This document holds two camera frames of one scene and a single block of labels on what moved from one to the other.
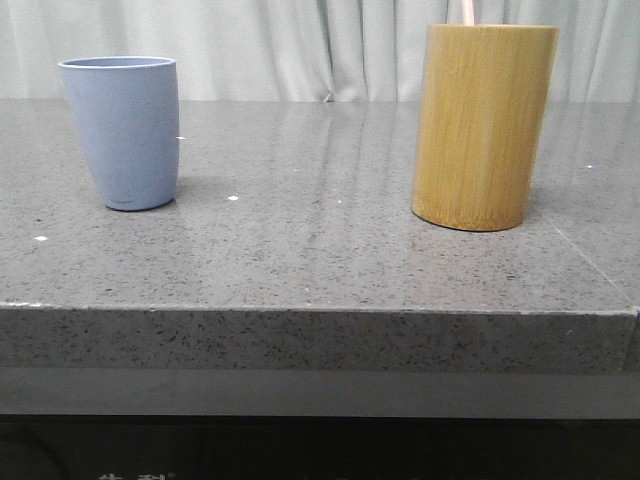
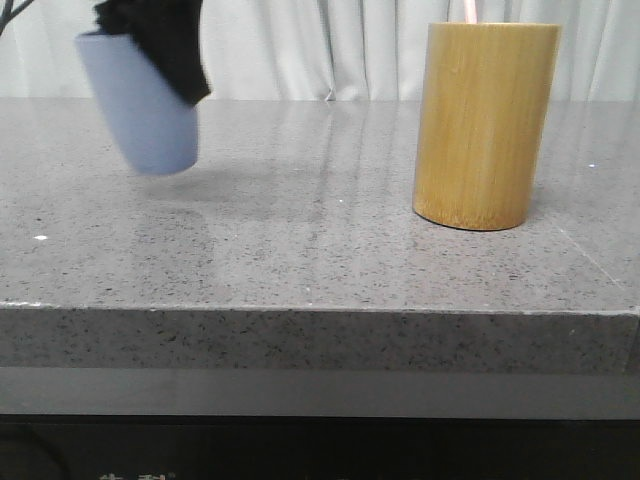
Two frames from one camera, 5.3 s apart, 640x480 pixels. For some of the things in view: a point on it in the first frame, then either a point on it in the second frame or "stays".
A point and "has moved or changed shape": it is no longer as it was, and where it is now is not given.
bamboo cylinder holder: (481, 105) stays
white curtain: (307, 50) stays
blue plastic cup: (127, 113) has moved or changed shape
